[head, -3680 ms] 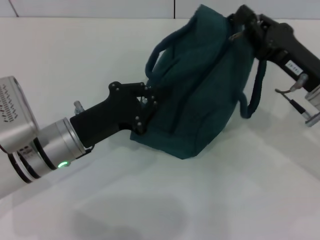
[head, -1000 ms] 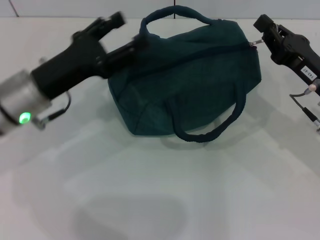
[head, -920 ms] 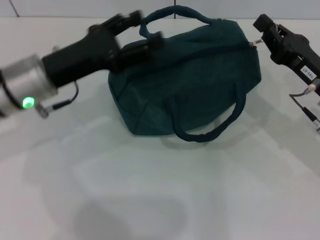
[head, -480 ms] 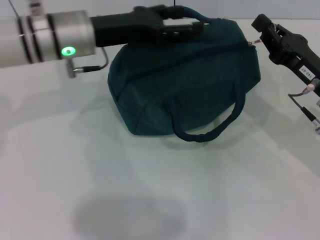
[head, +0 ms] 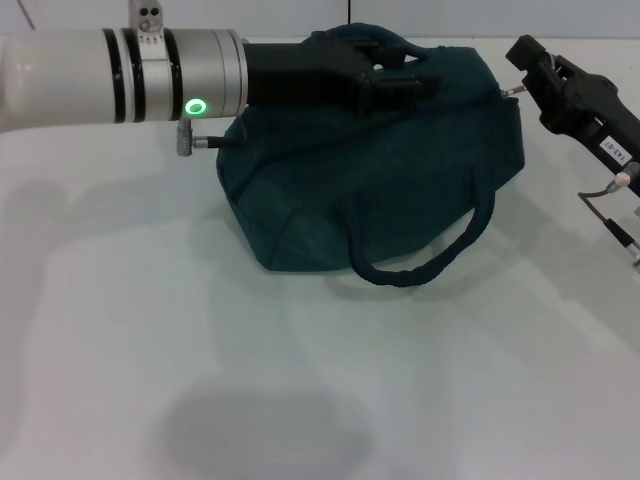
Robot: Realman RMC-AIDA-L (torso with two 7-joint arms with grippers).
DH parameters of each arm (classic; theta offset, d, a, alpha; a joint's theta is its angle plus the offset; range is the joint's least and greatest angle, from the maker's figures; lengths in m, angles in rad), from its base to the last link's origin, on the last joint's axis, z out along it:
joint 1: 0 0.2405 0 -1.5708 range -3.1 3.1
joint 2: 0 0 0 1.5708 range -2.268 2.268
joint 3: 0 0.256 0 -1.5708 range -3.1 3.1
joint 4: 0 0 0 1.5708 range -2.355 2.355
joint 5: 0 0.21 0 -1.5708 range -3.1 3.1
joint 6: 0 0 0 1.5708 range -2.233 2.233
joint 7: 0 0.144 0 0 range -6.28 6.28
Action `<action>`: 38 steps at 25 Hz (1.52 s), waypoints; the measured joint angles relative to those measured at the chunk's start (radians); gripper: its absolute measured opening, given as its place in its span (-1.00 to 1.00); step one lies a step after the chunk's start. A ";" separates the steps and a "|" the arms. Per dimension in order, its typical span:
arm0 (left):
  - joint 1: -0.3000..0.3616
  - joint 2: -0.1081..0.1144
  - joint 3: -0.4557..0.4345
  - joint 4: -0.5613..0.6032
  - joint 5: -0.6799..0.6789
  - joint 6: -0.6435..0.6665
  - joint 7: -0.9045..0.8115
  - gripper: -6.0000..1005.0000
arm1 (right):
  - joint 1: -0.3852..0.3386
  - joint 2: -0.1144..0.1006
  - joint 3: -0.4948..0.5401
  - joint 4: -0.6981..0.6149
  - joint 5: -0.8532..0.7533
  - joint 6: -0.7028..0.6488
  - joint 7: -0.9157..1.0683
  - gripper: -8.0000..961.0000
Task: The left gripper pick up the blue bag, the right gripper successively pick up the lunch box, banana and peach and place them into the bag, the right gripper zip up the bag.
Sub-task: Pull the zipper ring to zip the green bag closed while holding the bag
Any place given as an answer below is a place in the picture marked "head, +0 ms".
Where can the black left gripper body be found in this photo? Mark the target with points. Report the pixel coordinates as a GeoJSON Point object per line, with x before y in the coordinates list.
{"type": "Point", "coordinates": [300, 72]}

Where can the dark teal insulated lunch bag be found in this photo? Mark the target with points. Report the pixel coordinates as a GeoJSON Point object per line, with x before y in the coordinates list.
{"type": "Point", "coordinates": [380, 170]}

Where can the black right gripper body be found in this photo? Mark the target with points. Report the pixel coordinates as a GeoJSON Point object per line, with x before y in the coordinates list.
{"type": "Point", "coordinates": [590, 110]}

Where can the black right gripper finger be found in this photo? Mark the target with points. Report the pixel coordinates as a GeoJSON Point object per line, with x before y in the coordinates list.
{"type": "Point", "coordinates": [530, 52]}
{"type": "Point", "coordinates": [542, 92]}

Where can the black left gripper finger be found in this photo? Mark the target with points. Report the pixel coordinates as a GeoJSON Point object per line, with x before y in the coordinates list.
{"type": "Point", "coordinates": [400, 90]}
{"type": "Point", "coordinates": [382, 52]}

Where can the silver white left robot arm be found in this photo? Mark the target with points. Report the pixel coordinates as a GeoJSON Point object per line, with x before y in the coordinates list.
{"type": "Point", "coordinates": [100, 75]}

